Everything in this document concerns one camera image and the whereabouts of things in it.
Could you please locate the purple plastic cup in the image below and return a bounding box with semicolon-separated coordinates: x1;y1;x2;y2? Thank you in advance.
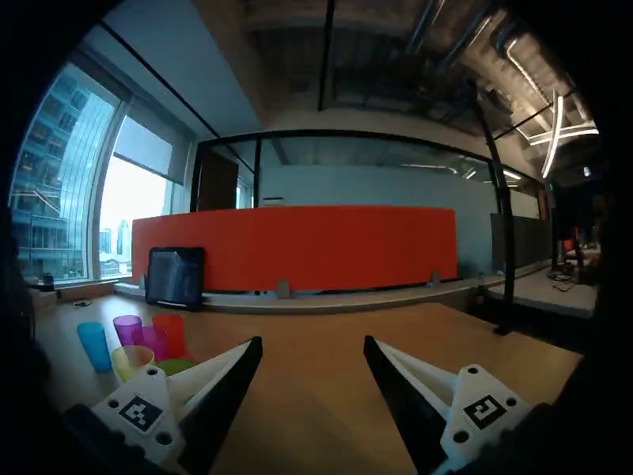
112;314;145;348

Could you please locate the orange plastic cup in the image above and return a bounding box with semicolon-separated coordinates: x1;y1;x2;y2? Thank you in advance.
151;313;187;360

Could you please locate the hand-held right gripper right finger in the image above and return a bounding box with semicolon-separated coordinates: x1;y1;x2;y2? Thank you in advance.
363;335;533;475

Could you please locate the pink plastic cup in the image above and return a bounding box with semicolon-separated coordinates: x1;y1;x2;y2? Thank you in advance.
133;325;169;364

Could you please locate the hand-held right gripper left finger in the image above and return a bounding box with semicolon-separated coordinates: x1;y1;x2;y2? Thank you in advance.
92;336;263;475

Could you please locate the black tablet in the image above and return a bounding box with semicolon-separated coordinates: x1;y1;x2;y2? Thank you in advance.
144;246;207;313

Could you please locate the yellow plastic cup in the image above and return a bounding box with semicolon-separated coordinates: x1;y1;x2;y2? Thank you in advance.
110;344;156;383

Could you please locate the red desk screen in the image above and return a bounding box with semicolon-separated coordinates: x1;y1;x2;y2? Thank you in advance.
114;205;489;315

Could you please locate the blue plastic cup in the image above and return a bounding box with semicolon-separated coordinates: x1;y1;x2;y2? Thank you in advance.
77;321;113;373

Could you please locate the green plastic cup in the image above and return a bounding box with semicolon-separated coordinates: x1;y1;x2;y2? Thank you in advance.
155;358;198;406

